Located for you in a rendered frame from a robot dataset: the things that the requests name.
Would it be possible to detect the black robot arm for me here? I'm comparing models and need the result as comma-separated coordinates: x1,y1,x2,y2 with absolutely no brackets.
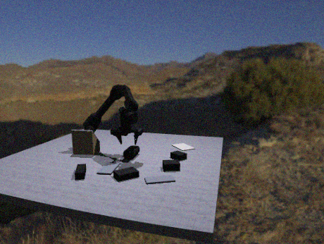
83,85,139,136

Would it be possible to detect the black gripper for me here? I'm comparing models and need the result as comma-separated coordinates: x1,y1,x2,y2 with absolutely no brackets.
110,121,144,145

